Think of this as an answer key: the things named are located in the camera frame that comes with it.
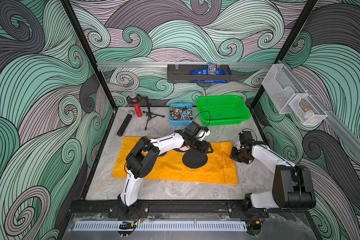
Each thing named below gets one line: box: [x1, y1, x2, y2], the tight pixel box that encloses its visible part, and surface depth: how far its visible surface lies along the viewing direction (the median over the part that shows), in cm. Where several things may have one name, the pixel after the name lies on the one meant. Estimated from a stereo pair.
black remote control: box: [116, 114, 132, 137], surface depth 109 cm
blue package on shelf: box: [190, 62, 228, 83], surface depth 93 cm
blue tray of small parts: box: [169, 103, 194, 126], surface depth 117 cm
